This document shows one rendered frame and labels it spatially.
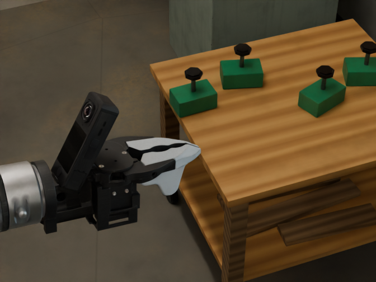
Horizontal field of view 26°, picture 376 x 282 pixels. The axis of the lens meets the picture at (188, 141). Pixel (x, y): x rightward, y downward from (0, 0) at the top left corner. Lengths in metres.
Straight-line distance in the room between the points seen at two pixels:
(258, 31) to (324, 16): 0.26
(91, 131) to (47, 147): 1.93
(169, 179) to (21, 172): 0.19
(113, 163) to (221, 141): 1.10
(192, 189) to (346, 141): 0.55
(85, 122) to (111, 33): 2.44
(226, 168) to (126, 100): 1.09
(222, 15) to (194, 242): 0.77
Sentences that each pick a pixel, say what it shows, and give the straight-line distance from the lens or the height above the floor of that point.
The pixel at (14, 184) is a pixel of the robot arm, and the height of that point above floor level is 1.26.
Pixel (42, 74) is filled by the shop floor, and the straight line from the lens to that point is 3.18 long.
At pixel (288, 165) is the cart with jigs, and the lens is 2.00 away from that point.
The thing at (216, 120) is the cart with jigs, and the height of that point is 0.53.
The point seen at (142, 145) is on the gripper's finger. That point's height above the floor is 1.22.
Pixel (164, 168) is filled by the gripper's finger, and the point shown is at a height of 1.23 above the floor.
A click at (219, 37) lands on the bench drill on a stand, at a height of 0.31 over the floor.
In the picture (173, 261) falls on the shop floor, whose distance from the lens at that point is 2.47.
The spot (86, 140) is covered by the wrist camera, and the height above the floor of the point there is 1.28.
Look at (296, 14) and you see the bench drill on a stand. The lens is 2.88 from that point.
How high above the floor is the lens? 1.91
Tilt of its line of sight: 42 degrees down
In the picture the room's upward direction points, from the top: straight up
